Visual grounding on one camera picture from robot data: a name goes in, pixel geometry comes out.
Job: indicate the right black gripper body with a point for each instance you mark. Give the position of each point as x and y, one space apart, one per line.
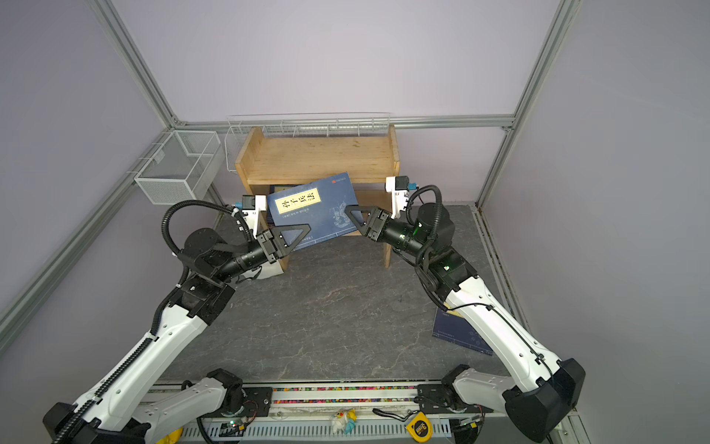
400 236

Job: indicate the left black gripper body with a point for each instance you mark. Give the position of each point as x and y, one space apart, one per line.
263 251

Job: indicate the blue folder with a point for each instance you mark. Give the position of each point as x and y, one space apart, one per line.
456 330
320 204

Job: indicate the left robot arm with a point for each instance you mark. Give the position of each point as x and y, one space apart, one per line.
192 306

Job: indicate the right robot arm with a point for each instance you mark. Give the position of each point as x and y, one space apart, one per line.
455 286

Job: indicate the white tissue pack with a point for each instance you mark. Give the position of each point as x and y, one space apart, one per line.
268 271

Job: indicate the wooden two-tier shelf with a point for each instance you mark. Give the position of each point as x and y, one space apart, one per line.
268 165

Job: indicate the white mesh box basket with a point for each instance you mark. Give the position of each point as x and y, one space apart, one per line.
183 167

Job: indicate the small colourful toy figure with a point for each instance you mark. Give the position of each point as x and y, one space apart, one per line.
343 422

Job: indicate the yellow tape measure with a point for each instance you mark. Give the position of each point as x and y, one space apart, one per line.
420 428

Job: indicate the yellow banana toy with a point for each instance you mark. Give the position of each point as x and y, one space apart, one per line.
171 438

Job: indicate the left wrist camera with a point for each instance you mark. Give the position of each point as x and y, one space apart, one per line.
248 212

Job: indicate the white wire rack basket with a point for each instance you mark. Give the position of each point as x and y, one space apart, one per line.
302 125

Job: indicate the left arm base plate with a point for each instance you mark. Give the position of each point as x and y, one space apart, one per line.
246 402

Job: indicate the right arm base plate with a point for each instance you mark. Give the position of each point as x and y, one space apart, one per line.
436 398

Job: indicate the aluminium rail with cable duct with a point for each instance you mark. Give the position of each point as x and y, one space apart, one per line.
344 410

